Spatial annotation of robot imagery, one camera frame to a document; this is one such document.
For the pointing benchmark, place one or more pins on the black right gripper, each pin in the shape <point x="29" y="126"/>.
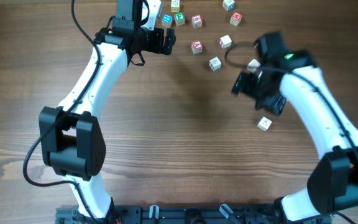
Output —
<point x="247" y="84"/>

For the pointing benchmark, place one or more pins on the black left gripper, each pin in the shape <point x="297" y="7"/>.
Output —
<point x="162" y="40"/>

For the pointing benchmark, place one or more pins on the plain red trimmed block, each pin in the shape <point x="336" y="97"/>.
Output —
<point x="215" y="63"/>

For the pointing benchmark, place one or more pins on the green edged plain block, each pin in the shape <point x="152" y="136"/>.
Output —
<point x="264" y="123"/>

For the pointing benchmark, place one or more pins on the red edged plain block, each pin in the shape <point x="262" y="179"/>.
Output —
<point x="225" y="41"/>

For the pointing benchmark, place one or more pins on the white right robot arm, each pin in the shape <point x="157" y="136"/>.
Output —
<point x="333" y="185"/>

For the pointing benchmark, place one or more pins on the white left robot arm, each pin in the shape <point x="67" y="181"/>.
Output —
<point x="70" y="135"/>

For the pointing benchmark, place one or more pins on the blue letter block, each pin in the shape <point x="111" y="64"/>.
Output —
<point x="167" y="20"/>

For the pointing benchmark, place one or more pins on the green F letter block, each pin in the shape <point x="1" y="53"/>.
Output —
<point x="179" y="19"/>

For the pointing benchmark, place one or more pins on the plain B letter block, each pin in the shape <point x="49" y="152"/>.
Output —
<point x="253" y="66"/>

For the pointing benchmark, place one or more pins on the red A letter block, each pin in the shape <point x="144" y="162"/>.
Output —
<point x="197" y="47"/>

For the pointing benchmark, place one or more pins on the red 6 number block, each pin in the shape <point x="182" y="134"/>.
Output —
<point x="197" y="21"/>

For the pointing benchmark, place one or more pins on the yellow letter block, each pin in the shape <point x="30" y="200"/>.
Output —
<point x="175" y="5"/>

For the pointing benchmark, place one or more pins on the red M letter block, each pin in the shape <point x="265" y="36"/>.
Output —
<point x="236" y="18"/>

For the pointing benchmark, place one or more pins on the blue white corner block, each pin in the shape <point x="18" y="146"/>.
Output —
<point x="228" y="4"/>

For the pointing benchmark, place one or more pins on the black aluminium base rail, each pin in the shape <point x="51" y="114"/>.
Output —
<point x="249" y="214"/>

